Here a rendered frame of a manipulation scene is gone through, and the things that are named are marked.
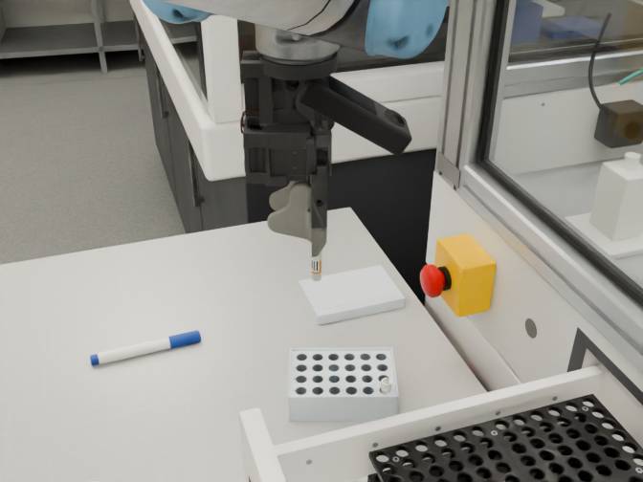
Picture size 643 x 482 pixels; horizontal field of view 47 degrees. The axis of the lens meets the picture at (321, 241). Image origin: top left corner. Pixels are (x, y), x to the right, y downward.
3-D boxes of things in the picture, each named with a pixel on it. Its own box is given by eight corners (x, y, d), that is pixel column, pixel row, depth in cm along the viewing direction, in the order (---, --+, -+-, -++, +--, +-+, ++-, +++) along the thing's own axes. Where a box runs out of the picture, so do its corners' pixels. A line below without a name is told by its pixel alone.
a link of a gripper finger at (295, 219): (269, 254, 77) (266, 174, 73) (326, 254, 77) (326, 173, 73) (268, 271, 74) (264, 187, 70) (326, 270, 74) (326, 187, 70)
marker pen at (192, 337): (92, 369, 91) (90, 360, 91) (91, 361, 93) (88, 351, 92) (201, 343, 95) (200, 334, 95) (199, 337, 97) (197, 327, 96)
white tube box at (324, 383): (288, 421, 84) (287, 397, 82) (290, 371, 91) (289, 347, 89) (397, 421, 84) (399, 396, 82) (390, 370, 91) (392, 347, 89)
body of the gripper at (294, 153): (251, 156, 76) (245, 40, 70) (335, 156, 76) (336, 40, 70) (246, 191, 69) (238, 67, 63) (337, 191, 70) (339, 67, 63)
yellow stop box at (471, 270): (452, 320, 87) (457, 270, 83) (426, 286, 93) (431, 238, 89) (490, 312, 88) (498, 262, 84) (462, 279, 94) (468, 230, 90)
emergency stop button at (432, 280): (430, 305, 87) (432, 277, 85) (415, 286, 90) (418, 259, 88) (453, 300, 88) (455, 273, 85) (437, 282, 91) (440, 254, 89)
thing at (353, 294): (318, 325, 99) (318, 316, 98) (299, 289, 106) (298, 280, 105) (404, 307, 102) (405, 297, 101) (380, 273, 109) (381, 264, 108)
